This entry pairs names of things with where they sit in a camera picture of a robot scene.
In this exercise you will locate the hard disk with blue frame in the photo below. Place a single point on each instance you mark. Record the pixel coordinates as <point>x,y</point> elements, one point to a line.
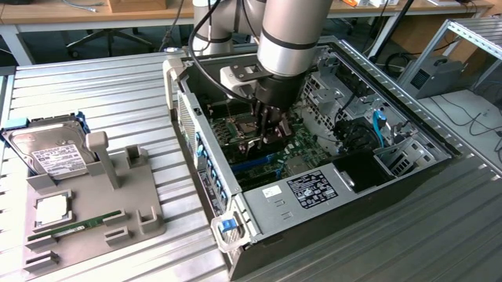
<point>47,147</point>

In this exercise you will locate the open black PC case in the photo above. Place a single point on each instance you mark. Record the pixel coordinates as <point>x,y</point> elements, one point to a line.
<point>353,223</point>

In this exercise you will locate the aluminium profile frame table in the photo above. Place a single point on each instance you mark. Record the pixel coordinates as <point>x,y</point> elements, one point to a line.
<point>470,32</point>

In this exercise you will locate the thin metal locking lever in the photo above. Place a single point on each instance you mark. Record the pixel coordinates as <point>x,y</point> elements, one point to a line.
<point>229,107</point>

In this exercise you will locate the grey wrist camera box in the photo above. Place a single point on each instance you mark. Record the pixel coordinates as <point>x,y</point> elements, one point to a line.
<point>236,82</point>

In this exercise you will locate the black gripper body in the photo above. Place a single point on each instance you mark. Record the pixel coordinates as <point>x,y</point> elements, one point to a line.
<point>281,91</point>

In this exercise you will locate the green graphics card black shroud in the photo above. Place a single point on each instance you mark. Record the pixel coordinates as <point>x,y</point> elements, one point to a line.
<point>262,151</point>

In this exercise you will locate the CPU socket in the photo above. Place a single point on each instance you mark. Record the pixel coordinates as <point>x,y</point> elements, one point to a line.
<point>244,127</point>

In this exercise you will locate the green motherboard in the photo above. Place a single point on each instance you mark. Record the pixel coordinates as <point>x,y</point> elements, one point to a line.
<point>302,141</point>

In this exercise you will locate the brown cardboard box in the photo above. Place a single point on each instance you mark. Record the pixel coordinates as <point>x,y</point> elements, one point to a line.
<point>137,6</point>

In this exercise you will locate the orange white small box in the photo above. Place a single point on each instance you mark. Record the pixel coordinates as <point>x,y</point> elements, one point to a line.
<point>354,3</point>

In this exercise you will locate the black tripod pole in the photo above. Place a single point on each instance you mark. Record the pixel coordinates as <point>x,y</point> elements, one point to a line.
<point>400,16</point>

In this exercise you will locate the blue case latch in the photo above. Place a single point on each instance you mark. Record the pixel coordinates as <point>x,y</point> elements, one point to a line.
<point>228,226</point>

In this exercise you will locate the grey parts rack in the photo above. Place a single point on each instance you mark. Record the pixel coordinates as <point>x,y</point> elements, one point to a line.
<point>98,205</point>

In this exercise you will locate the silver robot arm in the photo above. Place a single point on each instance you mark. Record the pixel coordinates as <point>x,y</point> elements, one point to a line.
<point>290,35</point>

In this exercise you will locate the green RAM stick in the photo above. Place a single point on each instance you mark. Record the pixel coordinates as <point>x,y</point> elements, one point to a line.
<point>94,221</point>

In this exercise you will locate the silver disk bay cage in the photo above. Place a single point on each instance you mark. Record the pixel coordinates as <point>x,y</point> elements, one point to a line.
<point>337,97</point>

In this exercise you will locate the silver power supply with label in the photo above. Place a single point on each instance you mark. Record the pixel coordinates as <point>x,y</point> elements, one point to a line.
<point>274,211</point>

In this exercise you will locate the silver CPU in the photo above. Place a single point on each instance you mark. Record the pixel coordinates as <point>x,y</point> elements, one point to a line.
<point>51,210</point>

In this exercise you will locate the black office chair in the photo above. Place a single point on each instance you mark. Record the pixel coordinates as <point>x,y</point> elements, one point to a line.
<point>111,33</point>
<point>348,21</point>

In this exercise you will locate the silver chipset heatsink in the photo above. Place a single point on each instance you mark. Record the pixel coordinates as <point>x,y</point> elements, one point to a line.
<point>298,164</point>

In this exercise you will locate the wooden desk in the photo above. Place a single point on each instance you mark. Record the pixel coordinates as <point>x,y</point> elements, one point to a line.
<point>59,14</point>

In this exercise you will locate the blue expansion slot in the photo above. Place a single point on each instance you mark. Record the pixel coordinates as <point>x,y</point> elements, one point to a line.
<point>244,168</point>

